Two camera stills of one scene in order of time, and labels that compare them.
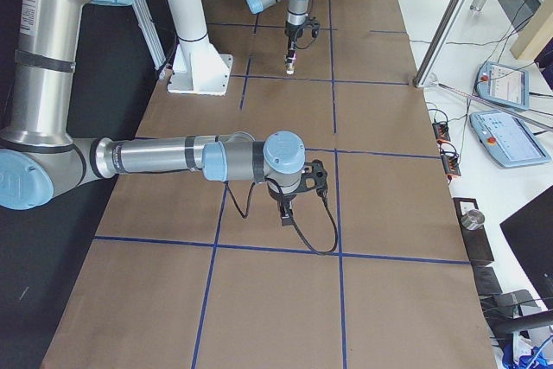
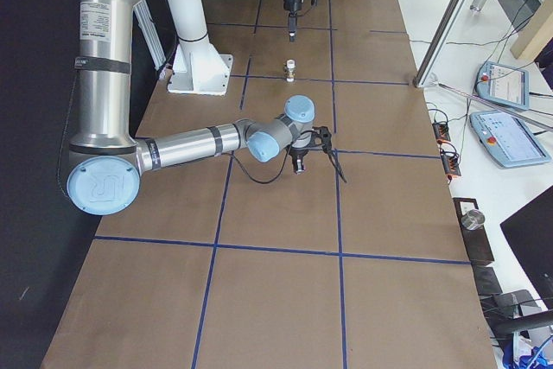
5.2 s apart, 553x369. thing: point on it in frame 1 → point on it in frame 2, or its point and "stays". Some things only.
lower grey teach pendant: x=508 y=138 stays
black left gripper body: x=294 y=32 → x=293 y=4
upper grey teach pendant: x=505 y=84 stays
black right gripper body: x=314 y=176 → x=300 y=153
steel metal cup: x=473 y=219 stays
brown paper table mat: x=175 y=278 stays
